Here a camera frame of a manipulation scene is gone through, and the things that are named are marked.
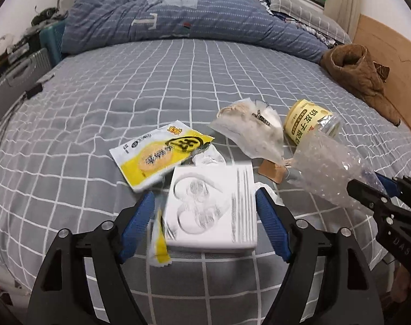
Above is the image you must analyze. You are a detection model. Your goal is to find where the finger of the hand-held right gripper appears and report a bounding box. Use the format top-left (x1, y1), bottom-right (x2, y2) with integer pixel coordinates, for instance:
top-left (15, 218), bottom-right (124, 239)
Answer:
top-left (347, 179), bottom-right (396, 217)
top-left (374, 173), bottom-right (411, 210)

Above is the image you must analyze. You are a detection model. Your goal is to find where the white earphone box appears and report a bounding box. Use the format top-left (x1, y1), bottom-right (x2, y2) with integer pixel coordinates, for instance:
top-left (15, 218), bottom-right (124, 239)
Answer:
top-left (164, 164), bottom-right (258, 253)

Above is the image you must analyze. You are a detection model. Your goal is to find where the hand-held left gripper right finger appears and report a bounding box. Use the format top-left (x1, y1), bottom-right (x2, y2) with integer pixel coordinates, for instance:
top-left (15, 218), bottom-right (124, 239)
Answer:
top-left (255, 188), bottom-right (385, 325)

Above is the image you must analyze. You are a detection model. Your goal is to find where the grey suitcase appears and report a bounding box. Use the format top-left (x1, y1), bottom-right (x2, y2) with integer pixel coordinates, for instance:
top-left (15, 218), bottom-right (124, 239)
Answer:
top-left (0, 48), bottom-right (53, 126)

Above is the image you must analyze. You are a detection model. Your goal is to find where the blue striped duvet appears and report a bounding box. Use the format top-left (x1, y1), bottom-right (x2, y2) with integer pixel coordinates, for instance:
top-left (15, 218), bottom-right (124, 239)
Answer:
top-left (61, 0), bottom-right (330, 63)

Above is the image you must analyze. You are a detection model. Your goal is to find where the yellow white snack packet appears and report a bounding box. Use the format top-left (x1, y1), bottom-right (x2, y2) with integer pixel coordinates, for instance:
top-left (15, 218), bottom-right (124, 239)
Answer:
top-left (110, 121), bottom-right (216, 193)

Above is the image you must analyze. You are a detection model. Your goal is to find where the clear bubble wrap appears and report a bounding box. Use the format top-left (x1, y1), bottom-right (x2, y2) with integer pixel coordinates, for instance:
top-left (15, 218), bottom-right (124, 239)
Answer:
top-left (291, 132), bottom-right (379, 210)

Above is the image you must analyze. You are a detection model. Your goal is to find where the wooden bed frame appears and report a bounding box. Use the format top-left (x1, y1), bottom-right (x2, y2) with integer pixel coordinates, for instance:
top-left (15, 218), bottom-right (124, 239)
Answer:
top-left (353, 14), bottom-right (411, 163)

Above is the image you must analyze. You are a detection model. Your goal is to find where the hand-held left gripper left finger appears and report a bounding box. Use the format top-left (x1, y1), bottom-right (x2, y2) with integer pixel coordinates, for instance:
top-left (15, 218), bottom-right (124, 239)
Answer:
top-left (27, 191), bottom-right (156, 325)

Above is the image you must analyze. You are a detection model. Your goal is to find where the person's right hand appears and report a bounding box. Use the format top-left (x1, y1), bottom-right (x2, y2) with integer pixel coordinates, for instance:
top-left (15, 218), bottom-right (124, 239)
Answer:
top-left (396, 266), bottom-right (411, 299)

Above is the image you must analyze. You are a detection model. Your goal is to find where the small yellow sachet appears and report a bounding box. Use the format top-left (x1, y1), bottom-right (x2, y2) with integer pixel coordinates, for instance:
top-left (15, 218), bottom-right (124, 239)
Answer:
top-left (148, 208), bottom-right (172, 267)

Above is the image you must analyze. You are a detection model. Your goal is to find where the dark brown patterned cloth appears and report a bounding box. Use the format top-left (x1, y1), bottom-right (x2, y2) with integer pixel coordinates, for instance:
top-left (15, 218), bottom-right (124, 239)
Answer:
top-left (373, 61), bottom-right (391, 82)

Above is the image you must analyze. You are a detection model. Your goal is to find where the brown fleece jacket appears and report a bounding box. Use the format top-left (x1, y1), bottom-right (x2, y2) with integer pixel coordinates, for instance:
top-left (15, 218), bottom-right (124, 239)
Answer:
top-left (320, 45), bottom-right (401, 126)

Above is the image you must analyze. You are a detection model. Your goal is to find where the black headset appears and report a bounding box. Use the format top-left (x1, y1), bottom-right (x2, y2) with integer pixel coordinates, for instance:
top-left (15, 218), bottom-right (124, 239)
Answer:
top-left (31, 7), bottom-right (69, 26)

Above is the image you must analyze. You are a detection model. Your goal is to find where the beige curtain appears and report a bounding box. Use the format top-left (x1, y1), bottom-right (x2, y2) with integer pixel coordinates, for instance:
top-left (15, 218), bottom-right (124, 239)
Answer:
top-left (324, 0), bottom-right (364, 36)

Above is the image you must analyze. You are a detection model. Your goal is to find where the black adapter cable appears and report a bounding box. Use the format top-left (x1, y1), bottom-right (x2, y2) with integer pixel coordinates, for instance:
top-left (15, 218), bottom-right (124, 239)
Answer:
top-left (0, 74), bottom-right (55, 163)

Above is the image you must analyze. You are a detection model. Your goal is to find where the yellow yogurt cup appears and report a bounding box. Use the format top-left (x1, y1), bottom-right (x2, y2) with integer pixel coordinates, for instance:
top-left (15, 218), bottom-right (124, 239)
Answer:
top-left (283, 99), bottom-right (342, 146)

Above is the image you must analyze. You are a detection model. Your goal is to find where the white rounded device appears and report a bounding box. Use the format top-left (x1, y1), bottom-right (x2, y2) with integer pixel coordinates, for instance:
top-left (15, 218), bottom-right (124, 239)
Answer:
top-left (0, 34), bottom-right (14, 63)

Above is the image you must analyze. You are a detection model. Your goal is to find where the clear plastic bag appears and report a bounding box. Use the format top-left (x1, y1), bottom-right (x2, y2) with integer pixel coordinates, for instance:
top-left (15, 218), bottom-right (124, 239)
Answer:
top-left (209, 97), bottom-right (285, 163)

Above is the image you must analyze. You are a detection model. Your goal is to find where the grey checked pillow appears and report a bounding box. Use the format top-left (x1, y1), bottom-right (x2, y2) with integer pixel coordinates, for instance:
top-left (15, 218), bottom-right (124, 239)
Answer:
top-left (265, 0), bottom-right (352, 44)

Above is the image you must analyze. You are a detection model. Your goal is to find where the clear wrapper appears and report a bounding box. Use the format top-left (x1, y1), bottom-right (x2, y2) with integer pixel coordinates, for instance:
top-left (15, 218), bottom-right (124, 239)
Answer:
top-left (192, 145), bottom-right (228, 166)

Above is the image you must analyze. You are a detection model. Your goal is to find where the tan small block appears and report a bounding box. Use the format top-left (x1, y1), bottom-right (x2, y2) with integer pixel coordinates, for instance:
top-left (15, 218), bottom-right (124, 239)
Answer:
top-left (259, 161), bottom-right (287, 183)

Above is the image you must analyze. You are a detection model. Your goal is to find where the grey checked bed sheet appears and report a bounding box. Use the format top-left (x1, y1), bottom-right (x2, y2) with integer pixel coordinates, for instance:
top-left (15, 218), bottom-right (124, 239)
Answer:
top-left (0, 37), bottom-right (411, 312)

